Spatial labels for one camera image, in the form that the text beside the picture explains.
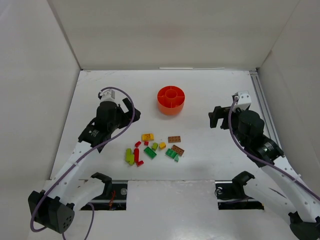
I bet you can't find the lime long lego brick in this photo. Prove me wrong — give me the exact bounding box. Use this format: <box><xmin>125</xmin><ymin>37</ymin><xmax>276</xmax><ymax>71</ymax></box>
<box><xmin>125</xmin><ymin>148</ymin><xmax>135</xmax><ymax>166</ymax></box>

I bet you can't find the green long lego brick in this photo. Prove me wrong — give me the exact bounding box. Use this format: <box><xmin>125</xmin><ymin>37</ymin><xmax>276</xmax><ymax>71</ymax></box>
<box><xmin>143</xmin><ymin>146</ymin><xmax>157</xmax><ymax>159</ymax></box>

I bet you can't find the lime square lego brick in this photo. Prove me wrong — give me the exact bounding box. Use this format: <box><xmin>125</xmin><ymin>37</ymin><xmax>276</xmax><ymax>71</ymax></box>
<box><xmin>151</xmin><ymin>142</ymin><xmax>158</xmax><ymax>151</ymax></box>

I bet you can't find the large yellow lego brick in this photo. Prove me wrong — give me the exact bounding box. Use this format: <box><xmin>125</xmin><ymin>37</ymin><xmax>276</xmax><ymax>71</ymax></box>
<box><xmin>141</xmin><ymin>133</ymin><xmax>155</xmax><ymax>142</ymax></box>

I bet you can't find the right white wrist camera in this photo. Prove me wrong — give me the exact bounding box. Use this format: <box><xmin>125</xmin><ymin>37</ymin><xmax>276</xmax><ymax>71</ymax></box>
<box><xmin>232</xmin><ymin>91</ymin><xmax>252</xmax><ymax>112</ymax></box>

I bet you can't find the small red lego upper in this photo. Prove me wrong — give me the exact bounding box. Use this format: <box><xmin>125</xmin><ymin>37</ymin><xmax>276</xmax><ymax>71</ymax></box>
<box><xmin>134</xmin><ymin>141</ymin><xmax>142</xmax><ymax>148</ymax></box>

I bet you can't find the brown lego plate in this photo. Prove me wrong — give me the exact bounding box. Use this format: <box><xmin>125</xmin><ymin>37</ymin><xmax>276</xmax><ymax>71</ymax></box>
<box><xmin>168</xmin><ymin>136</ymin><xmax>181</xmax><ymax>143</ymax></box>
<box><xmin>171</xmin><ymin>145</ymin><xmax>185</xmax><ymax>156</ymax></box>

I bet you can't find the orange round divided container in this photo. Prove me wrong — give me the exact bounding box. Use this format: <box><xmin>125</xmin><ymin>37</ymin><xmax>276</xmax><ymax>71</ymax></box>
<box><xmin>157</xmin><ymin>85</ymin><xmax>186</xmax><ymax>116</ymax></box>

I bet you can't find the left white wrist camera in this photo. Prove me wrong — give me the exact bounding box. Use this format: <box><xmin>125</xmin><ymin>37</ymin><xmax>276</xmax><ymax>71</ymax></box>
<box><xmin>98</xmin><ymin>89</ymin><xmax>116</xmax><ymax>103</ymax></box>

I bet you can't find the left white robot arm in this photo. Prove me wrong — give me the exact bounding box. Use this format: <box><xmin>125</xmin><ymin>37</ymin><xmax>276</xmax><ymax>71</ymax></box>
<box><xmin>28</xmin><ymin>97</ymin><xmax>141</xmax><ymax>235</ymax></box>

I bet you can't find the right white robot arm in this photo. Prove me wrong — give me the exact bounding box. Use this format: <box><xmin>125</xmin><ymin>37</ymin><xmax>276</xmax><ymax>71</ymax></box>
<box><xmin>208</xmin><ymin>105</ymin><xmax>320</xmax><ymax>240</ymax></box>

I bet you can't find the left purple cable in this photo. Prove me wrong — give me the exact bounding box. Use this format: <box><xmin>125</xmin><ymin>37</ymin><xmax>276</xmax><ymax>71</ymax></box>
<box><xmin>30</xmin><ymin>86</ymin><xmax>136</xmax><ymax>240</ymax></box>

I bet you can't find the small yellow lego brick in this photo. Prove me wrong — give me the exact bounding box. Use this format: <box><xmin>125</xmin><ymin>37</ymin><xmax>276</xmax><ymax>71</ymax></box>
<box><xmin>158</xmin><ymin>142</ymin><xmax>166</xmax><ymax>150</ymax></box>

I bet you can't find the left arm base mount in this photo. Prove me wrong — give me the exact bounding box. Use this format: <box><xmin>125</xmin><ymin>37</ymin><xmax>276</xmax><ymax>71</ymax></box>
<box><xmin>90</xmin><ymin>180</ymin><xmax>128</xmax><ymax>211</ymax></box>

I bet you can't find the green square lego brick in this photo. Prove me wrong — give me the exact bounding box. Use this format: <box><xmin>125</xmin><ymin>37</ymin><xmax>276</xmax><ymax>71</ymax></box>
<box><xmin>165</xmin><ymin>148</ymin><xmax>177</xmax><ymax>159</ymax></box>

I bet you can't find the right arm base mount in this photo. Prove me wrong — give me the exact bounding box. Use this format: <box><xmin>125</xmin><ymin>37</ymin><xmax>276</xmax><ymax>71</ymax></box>
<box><xmin>214</xmin><ymin>171</ymin><xmax>265</xmax><ymax>211</ymax></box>

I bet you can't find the red long lego brick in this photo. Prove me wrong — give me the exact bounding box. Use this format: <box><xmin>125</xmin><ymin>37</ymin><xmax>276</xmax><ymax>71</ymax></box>
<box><xmin>133</xmin><ymin>148</ymin><xmax>140</xmax><ymax>163</ymax></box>

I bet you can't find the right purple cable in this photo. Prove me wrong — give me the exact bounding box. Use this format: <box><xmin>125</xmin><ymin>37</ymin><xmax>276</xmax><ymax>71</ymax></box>
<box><xmin>228</xmin><ymin>97</ymin><xmax>320</xmax><ymax>201</ymax></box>

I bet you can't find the purple cable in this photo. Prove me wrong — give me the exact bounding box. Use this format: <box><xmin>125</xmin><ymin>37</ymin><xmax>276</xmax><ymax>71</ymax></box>
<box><xmin>228</xmin><ymin>97</ymin><xmax>320</xmax><ymax>201</ymax></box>
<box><xmin>30</xmin><ymin>86</ymin><xmax>136</xmax><ymax>240</ymax></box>

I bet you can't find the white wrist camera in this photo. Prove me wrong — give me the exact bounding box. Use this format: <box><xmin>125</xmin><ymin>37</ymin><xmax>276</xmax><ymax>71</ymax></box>
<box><xmin>232</xmin><ymin>91</ymin><xmax>252</xmax><ymax>112</ymax></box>
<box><xmin>98</xmin><ymin>89</ymin><xmax>116</xmax><ymax>103</ymax></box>

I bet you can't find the aluminium rail right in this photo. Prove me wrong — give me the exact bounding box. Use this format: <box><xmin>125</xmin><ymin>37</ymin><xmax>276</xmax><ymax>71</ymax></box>
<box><xmin>249</xmin><ymin>70</ymin><xmax>281</xmax><ymax>146</ymax></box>

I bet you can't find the small green sloped lego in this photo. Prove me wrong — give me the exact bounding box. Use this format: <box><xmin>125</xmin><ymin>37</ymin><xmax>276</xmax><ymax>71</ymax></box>
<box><xmin>174</xmin><ymin>154</ymin><xmax>179</xmax><ymax>162</ymax></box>

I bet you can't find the red lego brick lower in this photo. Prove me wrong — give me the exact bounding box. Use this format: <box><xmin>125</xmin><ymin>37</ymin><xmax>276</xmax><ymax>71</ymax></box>
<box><xmin>136</xmin><ymin>160</ymin><xmax>144</xmax><ymax>167</ymax></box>

